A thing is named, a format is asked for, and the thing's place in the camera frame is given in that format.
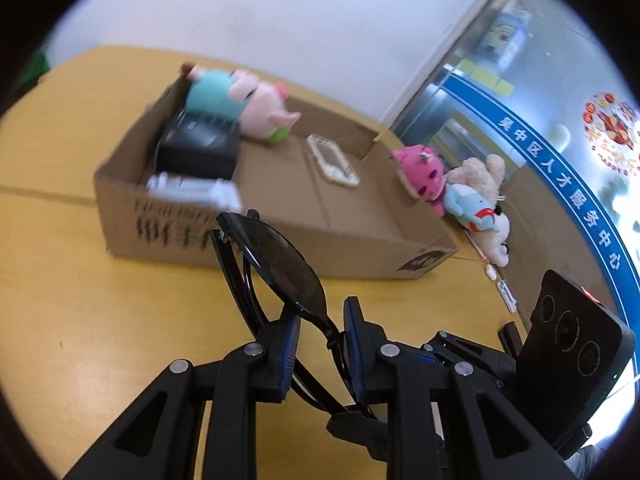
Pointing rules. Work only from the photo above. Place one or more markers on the small white clip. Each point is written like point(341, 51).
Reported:
point(506, 295)

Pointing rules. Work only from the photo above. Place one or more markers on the black sunglasses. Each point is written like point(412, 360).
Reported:
point(280, 260)

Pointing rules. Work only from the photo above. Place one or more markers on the blue cartoon poster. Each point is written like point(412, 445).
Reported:
point(502, 32)

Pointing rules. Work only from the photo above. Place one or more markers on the pink plush toy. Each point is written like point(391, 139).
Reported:
point(420, 172)

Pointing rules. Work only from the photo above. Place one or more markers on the white plush toy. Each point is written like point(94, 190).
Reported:
point(495, 242)

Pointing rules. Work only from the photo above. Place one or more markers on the white plastic holder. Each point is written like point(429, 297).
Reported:
point(195, 190)

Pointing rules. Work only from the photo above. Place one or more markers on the beige bunny plush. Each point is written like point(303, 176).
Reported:
point(475, 172)

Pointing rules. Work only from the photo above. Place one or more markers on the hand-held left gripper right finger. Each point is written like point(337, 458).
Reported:
point(350, 345)

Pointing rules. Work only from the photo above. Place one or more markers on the round cartoon window sticker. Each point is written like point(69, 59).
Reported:
point(612, 127)

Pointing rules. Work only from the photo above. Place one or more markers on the white object behind glass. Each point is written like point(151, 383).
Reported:
point(560, 139)

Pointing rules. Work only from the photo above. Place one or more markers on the green object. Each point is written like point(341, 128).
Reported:
point(277, 136)

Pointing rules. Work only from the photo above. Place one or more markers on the light blue plush toy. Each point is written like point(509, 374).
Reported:
point(470, 207)

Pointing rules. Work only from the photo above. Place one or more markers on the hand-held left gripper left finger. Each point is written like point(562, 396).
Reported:
point(291, 355)

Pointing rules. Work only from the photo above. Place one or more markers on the teal and pink pig plush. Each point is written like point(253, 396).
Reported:
point(215, 92)

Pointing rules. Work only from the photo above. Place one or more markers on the row of yellow sticky notes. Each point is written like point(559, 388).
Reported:
point(485, 76)

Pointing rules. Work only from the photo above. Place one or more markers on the clear plastic case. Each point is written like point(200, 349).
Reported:
point(332, 160)

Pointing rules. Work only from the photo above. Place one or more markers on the black box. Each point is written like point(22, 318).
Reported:
point(200, 145)

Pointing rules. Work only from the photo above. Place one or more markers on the blue band on glass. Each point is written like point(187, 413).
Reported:
point(545, 160)

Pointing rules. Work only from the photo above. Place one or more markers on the cardboard box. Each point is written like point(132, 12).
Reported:
point(350, 225)

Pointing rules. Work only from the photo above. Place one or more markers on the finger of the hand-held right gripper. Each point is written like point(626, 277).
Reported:
point(460, 347)
point(510, 340)

